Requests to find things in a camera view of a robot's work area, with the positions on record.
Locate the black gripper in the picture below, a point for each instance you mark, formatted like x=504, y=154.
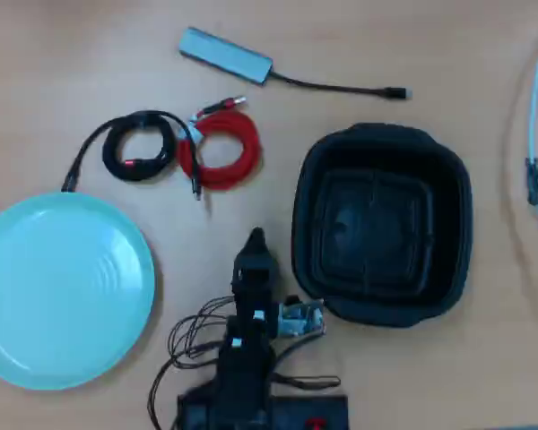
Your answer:
x=255, y=286

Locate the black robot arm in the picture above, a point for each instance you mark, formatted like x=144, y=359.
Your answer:
x=244, y=358

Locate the black square bowl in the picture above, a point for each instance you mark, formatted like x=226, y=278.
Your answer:
x=381, y=286

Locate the light green plate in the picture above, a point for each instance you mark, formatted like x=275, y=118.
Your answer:
x=63, y=291

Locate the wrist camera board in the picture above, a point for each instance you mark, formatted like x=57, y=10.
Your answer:
x=298, y=315

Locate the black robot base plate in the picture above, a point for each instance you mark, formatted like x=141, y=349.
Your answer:
x=309, y=410

